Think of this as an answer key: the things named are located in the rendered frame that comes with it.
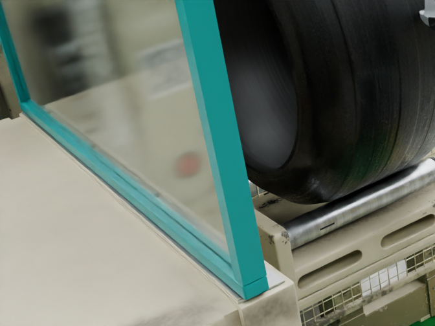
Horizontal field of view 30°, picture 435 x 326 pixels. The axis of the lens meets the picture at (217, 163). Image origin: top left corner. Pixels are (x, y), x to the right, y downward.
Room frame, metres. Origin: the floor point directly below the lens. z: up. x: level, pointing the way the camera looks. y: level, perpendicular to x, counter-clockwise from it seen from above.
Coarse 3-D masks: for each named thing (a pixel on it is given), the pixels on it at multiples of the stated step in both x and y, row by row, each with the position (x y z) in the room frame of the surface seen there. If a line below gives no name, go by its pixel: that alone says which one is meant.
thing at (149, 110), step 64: (0, 0) 0.91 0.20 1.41; (64, 0) 0.68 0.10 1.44; (128, 0) 0.54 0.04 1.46; (192, 0) 0.45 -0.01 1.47; (64, 64) 0.73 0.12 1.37; (128, 64) 0.57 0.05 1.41; (192, 64) 0.45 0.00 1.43; (64, 128) 0.80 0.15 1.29; (128, 128) 0.61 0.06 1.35; (192, 128) 0.49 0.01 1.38; (128, 192) 0.63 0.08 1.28; (192, 192) 0.51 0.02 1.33; (256, 256) 0.45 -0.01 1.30
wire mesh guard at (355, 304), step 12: (432, 156) 1.86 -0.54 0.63; (264, 192) 1.67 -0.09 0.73; (420, 252) 1.84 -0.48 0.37; (396, 264) 1.80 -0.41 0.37; (432, 264) 1.85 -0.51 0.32; (408, 276) 1.81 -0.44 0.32; (420, 276) 1.83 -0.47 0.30; (384, 288) 1.78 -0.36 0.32; (396, 288) 1.79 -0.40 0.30; (348, 300) 1.74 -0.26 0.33; (360, 300) 1.75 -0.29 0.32; (372, 300) 1.76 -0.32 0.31; (324, 312) 1.71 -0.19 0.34; (336, 312) 1.72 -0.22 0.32; (348, 312) 1.73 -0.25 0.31; (312, 324) 1.69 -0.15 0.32; (324, 324) 1.70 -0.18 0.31
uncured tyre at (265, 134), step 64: (256, 0) 1.62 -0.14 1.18; (320, 0) 1.09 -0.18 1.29; (384, 0) 1.10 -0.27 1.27; (256, 64) 1.58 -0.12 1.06; (320, 64) 1.07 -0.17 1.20; (384, 64) 1.08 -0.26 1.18; (256, 128) 1.48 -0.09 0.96; (320, 128) 1.08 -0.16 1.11; (384, 128) 1.09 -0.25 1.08; (320, 192) 1.15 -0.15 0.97
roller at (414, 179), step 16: (432, 160) 1.27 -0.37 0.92; (400, 176) 1.24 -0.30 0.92; (416, 176) 1.24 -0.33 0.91; (432, 176) 1.25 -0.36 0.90; (368, 192) 1.21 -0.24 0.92; (384, 192) 1.21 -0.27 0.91; (400, 192) 1.22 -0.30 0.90; (320, 208) 1.18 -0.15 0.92; (336, 208) 1.18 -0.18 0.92; (352, 208) 1.18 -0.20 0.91; (368, 208) 1.19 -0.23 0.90; (288, 224) 1.15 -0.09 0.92; (304, 224) 1.15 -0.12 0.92; (320, 224) 1.16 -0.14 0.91; (336, 224) 1.17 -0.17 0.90; (304, 240) 1.14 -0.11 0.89
